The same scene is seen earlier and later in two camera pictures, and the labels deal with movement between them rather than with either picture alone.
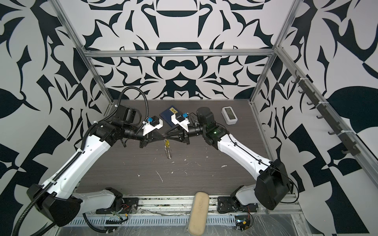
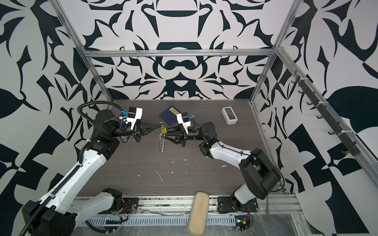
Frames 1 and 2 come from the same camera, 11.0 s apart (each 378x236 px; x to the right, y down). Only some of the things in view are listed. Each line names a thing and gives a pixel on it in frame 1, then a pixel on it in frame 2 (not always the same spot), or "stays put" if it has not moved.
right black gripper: (180, 134) stays put
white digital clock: (230, 117) stays put
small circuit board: (242, 222) stays put
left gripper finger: (154, 135) → (146, 128)
